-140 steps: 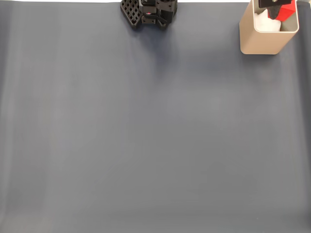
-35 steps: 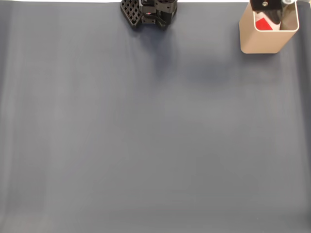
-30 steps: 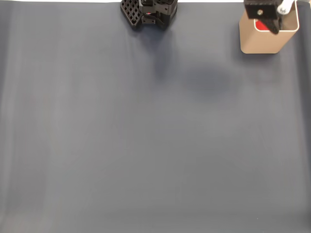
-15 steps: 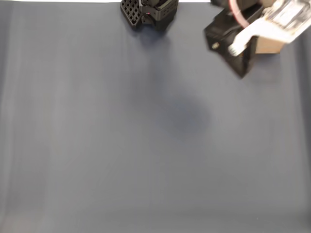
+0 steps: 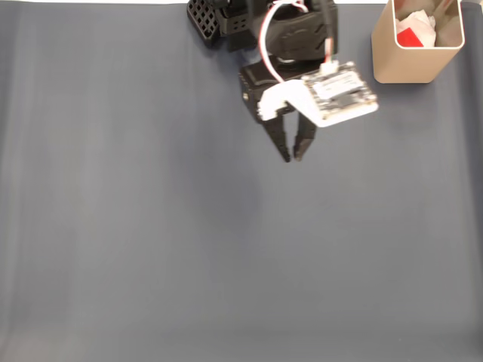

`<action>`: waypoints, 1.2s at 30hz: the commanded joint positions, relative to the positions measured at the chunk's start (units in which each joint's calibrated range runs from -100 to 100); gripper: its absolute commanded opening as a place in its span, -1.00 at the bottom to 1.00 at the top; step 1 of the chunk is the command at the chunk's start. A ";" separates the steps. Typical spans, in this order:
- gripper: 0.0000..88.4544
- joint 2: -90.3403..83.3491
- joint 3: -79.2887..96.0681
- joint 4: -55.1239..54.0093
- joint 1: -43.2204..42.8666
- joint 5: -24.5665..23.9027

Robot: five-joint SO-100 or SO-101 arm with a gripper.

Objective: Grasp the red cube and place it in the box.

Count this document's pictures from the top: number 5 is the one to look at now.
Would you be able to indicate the red cube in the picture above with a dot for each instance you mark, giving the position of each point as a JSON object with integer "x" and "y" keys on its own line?
{"x": 409, "y": 37}

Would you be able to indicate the beige open box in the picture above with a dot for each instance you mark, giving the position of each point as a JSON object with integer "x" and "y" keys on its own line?
{"x": 400, "y": 64}

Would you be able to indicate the grey table mat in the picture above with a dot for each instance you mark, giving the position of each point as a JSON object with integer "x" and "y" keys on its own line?
{"x": 241, "y": 245}

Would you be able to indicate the white crumpled cloth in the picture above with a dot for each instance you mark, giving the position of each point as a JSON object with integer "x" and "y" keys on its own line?
{"x": 422, "y": 20}

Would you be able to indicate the white camera board with mount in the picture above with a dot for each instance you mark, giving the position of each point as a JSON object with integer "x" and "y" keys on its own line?
{"x": 339, "y": 94}

